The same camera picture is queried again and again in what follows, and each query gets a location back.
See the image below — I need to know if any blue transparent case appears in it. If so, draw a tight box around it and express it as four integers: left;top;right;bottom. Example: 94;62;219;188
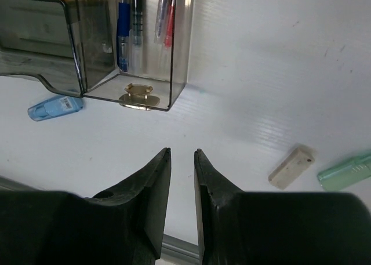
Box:
27;95;84;122

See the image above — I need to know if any beige eraser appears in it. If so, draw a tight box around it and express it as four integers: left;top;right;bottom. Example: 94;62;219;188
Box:
268;144;315;190

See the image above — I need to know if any red gel pen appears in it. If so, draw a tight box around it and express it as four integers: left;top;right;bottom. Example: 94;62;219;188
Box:
162;0;176;74

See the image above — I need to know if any black gel pen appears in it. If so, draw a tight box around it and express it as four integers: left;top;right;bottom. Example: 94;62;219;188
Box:
130;0;145;75

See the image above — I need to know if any clear pen tray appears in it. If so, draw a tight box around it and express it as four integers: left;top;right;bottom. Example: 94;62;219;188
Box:
78;0;193;111

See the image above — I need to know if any small orange brown item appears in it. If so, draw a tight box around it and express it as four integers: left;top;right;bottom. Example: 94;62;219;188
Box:
119;83;160;110

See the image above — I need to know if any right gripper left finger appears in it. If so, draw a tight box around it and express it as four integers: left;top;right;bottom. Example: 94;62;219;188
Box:
1;148;171;264

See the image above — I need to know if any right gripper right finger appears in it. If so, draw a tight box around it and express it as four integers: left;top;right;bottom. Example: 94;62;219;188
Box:
194;150;370;264

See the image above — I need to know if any tiered clear stationery organizer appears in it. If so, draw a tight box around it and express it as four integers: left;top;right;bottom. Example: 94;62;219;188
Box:
1;0;84;97

